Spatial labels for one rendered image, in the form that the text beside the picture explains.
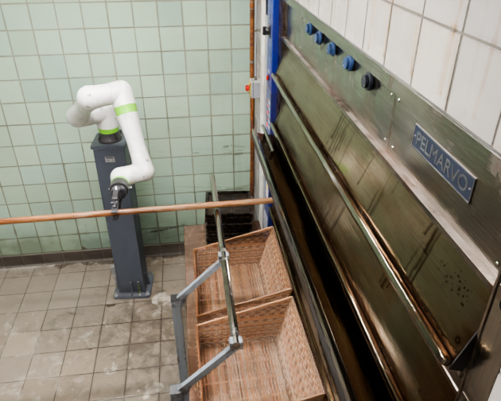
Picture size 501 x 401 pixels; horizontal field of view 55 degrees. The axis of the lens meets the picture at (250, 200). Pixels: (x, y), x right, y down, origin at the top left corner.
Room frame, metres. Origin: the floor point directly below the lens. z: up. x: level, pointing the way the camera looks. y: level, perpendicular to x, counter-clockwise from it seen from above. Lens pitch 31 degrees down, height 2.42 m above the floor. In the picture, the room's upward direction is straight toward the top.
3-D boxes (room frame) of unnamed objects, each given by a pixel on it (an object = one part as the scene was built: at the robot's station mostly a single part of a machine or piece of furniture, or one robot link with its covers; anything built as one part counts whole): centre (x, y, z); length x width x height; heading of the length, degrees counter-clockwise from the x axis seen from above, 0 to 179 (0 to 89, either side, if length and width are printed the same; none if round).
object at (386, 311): (1.49, -0.28, 1.54); 1.79 x 0.11 x 0.19; 8
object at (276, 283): (2.01, 0.07, 0.72); 0.56 x 0.49 x 0.28; 8
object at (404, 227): (1.49, -0.28, 1.80); 1.79 x 0.11 x 0.19; 8
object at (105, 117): (2.75, 0.88, 1.36); 0.16 x 0.13 x 0.19; 123
